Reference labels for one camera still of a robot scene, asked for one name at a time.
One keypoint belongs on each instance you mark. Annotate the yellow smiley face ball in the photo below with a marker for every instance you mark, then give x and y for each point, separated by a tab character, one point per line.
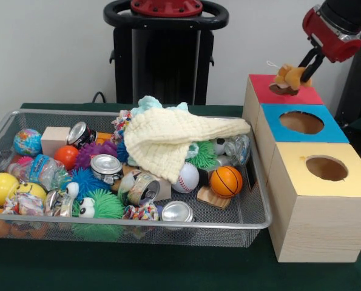
31	189

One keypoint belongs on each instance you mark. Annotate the small white baseball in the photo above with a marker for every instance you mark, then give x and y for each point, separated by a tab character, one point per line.
187	180

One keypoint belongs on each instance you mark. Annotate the shallow clear mesh bin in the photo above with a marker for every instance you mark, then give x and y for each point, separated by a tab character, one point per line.
244	212

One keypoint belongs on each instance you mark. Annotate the small orange basketball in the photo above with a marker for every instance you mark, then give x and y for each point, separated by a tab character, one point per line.
226	181

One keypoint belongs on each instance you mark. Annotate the tan brown plush toy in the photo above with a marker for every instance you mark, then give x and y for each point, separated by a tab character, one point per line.
292	75

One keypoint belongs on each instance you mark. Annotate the black crushed soda can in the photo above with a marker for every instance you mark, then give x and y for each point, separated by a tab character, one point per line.
106	168

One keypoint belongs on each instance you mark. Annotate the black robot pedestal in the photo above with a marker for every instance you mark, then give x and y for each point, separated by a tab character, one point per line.
168	60

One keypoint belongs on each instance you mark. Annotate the green fuzzy toy with eyes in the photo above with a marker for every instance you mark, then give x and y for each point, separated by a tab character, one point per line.
107	206

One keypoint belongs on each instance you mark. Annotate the plain yellow ball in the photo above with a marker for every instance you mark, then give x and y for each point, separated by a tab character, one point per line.
1	188

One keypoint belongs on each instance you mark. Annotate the wooden box with three holes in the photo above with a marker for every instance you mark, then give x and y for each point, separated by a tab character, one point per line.
319	227

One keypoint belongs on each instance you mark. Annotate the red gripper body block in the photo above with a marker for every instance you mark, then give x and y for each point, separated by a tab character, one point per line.
329	39

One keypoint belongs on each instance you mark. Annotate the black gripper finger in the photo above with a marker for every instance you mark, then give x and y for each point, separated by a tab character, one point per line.
307	59
313	68

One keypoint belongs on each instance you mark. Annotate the silver crushed can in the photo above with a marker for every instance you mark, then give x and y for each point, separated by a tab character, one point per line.
176	211

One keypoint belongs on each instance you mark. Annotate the cream waffle cloth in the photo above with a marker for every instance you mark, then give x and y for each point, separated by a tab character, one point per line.
168	136

